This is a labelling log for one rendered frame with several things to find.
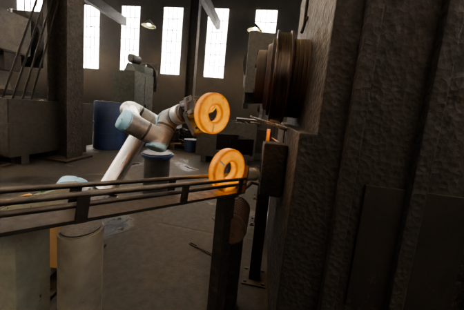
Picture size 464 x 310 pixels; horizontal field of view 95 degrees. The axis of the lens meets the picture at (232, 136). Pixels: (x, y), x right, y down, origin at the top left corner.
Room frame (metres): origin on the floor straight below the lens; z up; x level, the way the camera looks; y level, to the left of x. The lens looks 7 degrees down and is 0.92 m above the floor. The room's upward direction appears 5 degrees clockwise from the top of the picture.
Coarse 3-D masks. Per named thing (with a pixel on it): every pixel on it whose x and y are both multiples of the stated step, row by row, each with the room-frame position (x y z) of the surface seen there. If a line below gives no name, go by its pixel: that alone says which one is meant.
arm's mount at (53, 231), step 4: (52, 228) 0.90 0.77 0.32; (56, 228) 0.90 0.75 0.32; (60, 228) 0.91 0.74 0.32; (52, 232) 0.90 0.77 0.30; (56, 232) 0.90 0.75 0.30; (52, 236) 0.90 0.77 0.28; (56, 236) 0.90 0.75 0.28; (52, 240) 0.90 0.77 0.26; (56, 240) 0.90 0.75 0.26; (52, 244) 0.90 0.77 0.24; (56, 244) 0.90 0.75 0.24; (52, 248) 0.90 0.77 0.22; (56, 248) 0.90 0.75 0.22; (52, 252) 0.90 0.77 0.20; (56, 252) 0.90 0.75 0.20; (52, 256) 0.90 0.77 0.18; (56, 256) 0.90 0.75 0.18; (52, 260) 0.90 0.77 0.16; (56, 260) 0.90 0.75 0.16; (52, 264) 0.90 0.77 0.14; (56, 264) 0.90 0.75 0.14
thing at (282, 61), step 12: (288, 36) 1.03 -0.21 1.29; (276, 48) 1.00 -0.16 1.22; (288, 48) 0.97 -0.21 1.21; (276, 60) 0.95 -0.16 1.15; (288, 60) 0.95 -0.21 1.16; (276, 72) 0.95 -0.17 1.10; (288, 72) 0.95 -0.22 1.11; (276, 84) 0.96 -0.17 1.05; (276, 96) 0.98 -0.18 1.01; (276, 108) 1.02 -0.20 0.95; (276, 120) 1.13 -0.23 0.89
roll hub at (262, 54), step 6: (258, 54) 1.09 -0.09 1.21; (264, 54) 1.09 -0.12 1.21; (258, 60) 1.06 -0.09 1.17; (264, 60) 1.06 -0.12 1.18; (258, 66) 1.05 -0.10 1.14; (264, 66) 1.05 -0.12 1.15; (258, 72) 1.05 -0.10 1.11; (264, 72) 1.05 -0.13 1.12; (258, 78) 1.05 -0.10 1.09; (264, 78) 1.05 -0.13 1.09; (258, 84) 1.06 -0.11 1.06; (258, 90) 1.08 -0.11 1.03; (258, 96) 1.10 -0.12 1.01; (258, 102) 1.15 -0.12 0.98
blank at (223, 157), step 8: (224, 152) 0.72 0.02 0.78; (232, 152) 0.74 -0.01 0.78; (216, 160) 0.70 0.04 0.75; (224, 160) 0.72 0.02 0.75; (232, 160) 0.75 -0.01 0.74; (240, 160) 0.78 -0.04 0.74; (216, 168) 0.69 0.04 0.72; (232, 168) 0.78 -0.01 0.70; (240, 168) 0.78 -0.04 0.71; (216, 176) 0.70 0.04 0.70; (232, 176) 0.76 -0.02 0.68; (240, 176) 0.79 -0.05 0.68; (216, 184) 0.70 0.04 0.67
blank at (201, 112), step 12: (204, 96) 0.78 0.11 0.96; (216, 96) 0.81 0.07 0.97; (204, 108) 0.77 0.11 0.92; (216, 108) 0.85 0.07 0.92; (228, 108) 0.86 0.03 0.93; (204, 120) 0.78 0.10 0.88; (216, 120) 0.84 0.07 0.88; (228, 120) 0.86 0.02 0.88; (204, 132) 0.82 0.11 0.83; (216, 132) 0.82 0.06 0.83
